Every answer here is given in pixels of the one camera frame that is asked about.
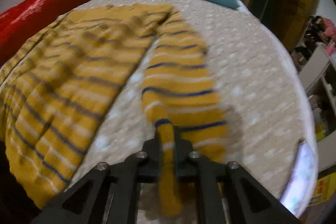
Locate pink clothes pile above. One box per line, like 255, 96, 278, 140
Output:
322, 18, 336, 42

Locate yellow striped knit sweater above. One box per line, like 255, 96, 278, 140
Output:
1, 4, 227, 217

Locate white shelf unit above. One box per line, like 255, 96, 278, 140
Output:
298, 43, 335, 172

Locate beige dotted quilt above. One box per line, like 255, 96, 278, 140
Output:
72, 0, 305, 198

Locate yellow cardboard box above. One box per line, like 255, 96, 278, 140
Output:
309, 173, 336, 206

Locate smartphone with lit screen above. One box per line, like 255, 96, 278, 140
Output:
280, 139, 315, 217

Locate red snowflake blanket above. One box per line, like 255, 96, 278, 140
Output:
1, 0, 90, 65

